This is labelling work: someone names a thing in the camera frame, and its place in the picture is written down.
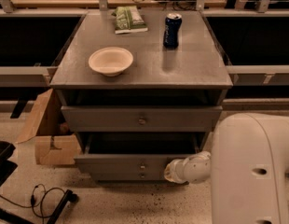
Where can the grey bottom drawer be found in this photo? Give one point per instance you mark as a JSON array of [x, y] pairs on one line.
[[142, 176]]

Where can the green snack bag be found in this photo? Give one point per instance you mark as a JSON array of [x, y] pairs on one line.
[[128, 20]]

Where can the grey top drawer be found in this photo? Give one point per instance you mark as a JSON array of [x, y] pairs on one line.
[[141, 119]]

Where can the grey drawer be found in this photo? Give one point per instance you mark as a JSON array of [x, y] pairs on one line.
[[132, 153], [141, 119], [142, 176]]

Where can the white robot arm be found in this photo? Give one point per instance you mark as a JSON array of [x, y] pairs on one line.
[[247, 167]]

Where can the white paper bowl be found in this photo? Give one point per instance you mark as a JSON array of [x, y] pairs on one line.
[[110, 61]]

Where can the blue soda can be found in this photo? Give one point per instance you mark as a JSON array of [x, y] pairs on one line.
[[173, 23]]

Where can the brown cardboard box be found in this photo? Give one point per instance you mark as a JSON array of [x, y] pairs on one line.
[[54, 144]]

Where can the grey wooden drawer cabinet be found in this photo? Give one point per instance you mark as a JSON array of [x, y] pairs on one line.
[[191, 75]]

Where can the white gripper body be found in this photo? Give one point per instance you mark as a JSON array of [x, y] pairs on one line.
[[176, 171]]

